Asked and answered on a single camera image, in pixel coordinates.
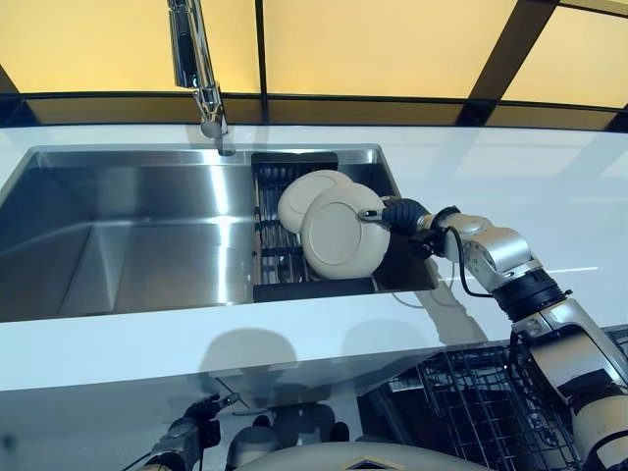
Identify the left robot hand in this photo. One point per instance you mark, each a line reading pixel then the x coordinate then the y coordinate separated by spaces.
pixel 206 409

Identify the beige round plate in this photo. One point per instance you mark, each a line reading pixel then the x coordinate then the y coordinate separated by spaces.
pixel 299 201
pixel 338 235

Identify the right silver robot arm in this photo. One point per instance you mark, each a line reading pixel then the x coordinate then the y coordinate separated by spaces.
pixel 535 304

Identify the open dishwasher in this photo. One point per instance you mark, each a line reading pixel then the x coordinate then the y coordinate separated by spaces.
pixel 392 407

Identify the robot left leg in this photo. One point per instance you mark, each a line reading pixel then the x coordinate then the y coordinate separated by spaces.
pixel 252 441

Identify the robot leg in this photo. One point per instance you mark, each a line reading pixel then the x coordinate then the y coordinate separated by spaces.
pixel 252 441
pixel 336 427

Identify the robot right leg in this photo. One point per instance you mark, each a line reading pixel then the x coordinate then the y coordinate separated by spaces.
pixel 336 427

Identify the black sink dish rack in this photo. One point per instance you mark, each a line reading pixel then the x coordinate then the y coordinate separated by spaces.
pixel 275 275

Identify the beige robot torso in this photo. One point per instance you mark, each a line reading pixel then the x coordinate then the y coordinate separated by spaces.
pixel 353 458

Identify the stainless steel sink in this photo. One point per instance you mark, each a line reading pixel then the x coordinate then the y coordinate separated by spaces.
pixel 122 235

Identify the chrome kitchen faucet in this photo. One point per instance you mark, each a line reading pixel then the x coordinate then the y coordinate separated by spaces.
pixel 191 54

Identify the black window frame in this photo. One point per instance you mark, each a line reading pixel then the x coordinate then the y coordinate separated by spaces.
pixel 260 49

